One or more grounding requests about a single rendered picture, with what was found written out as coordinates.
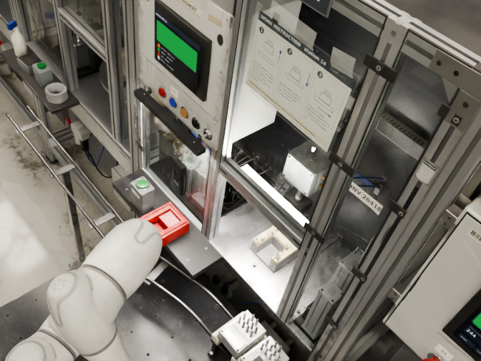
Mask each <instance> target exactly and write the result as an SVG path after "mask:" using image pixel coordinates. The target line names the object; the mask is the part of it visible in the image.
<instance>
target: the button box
mask: <svg viewBox="0 0 481 361"><path fill-rule="evenodd" d="M140 180H144V181H147V180H146V179H145V177H144V176H142V177H140V178H138V179H136V180H134V181H132V182H130V184H131V197H132V200H131V202H132V204H133V205H134V206H135V207H136V208H137V210H138V211H139V212H140V213H141V214H144V213H147V212H148V211H150V210H152V209H154V208H155V207H154V188H153V187H152V185H151V184H150V183H149V182H148V181H147V187H146V188H144V189H140V188H138V187H137V182H138V181H140Z"/></svg>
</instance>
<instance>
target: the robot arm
mask: <svg viewBox="0 0 481 361"><path fill-rule="evenodd" d="M161 249H162V237H161V235H160V232H159V231H158V229H157V228H156V227H155V226H154V225H152V224H151V223H150V222H149V221H146V220H144V219H141V218H132V219H130V220H127V221H125V222H123V223H121V224H119V225H117V226H115V227H114V228H113V229H112V230H111V231H110V232H109V233H108V234H107V235H106V236H105V237H104V238H103V239H102V240H101V241H100V242H99V243H98V244H97V245H96V246H95V248H94V249H93V250H92V252H91V253H90V254H89V255H88V257H87V258H86V260H85V261H84V263H83V264H82V265H81V266H80V267H79V268H78V270H71V271H66V272H64V273H62V274H60V275H59V276H57V277H56V278H55V279H54V280H53V281H52V282H51V284H50V285H49V287H48V290H47V304H48V308H49V311H50V315H49V316H48V317H47V319H46V320H45V321H44V323H43V325H42V326H41V327H40V328H39V329H38V331H37V332H36V333H34V334H33V335H32V336H31V337H29V338H28V339H25V340H23V341H21V342H20V343H18V344H17V345H15V346H14V347H13V348H12V349H11V351H10V352H9V353H8V355H7V356H6V359H5V361H74V360H75V359H76V358H77V357H78V356H79V354H80V355H81V356H83V357H85V358H86V359H87V360H89V361H131V360H130V359H129V357H128V355H127V353H126V351H125V348H124V346H123V343H122V340H121V338H120V334H119V332H118V328H117V325H116V324H115V321H114V320H115V318H116V316H117V314H118V312H119V311H120V309H121V307H122V305H123V304H124V303H125V302H126V300H127V299H128V298H129V297H130V296H131V295H132V294H133V293H134V292H135V291H136V290H137V289H138V287H139V286H140V285H141V284H142V283H143V282H144V280H145V279H146V278H147V276H148V274H149V273H150V272H151V271H152V269H153V267H154V266H155V265H156V263H157V261H158V259H159V257H160V253H161Z"/></svg>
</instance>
